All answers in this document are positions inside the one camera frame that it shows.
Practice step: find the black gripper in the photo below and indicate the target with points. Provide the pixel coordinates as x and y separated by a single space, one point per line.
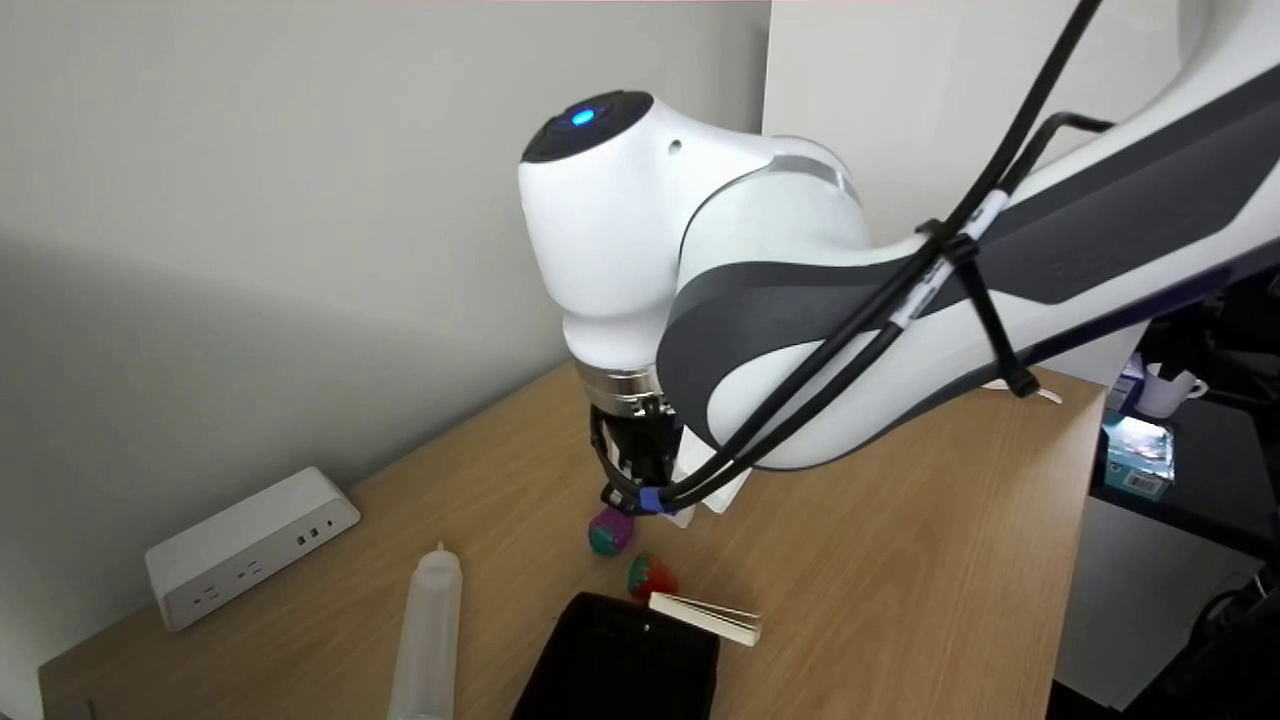
636 456

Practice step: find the yellow-white book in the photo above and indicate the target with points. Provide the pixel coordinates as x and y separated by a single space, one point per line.
712 619

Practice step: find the black fabric box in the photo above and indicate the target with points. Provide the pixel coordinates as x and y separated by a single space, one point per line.
623 663

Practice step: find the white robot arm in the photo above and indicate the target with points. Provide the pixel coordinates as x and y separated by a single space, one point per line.
729 311

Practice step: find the white measuring cup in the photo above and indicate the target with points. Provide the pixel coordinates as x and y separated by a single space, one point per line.
1171 395

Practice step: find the purple grape plush toy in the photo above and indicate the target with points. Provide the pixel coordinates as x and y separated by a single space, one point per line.
609 532

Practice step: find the white power strip box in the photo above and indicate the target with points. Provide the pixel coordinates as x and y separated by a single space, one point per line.
241 546

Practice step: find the red strawberry plush toy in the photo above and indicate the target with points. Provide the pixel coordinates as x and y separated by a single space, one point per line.
647 573

